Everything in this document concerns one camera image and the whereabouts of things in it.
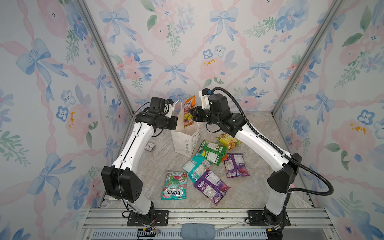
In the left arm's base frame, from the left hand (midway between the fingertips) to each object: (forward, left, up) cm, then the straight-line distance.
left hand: (176, 121), depth 80 cm
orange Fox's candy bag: (-3, -6, +6) cm, 10 cm away
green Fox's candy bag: (-7, -22, -21) cm, 31 cm away
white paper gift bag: (-9, -5, -5) cm, 11 cm away
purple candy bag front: (-26, -19, -24) cm, 40 cm away
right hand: (-1, -7, +10) cm, 12 cm away
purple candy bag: (-14, -34, -24) cm, 44 cm away
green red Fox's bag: (-27, +1, -24) cm, 36 cm away
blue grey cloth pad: (-47, -12, -23) cm, 53 cm away
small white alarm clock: (-1, +20, -24) cm, 31 cm away
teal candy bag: (-16, -11, -23) cm, 30 cm away
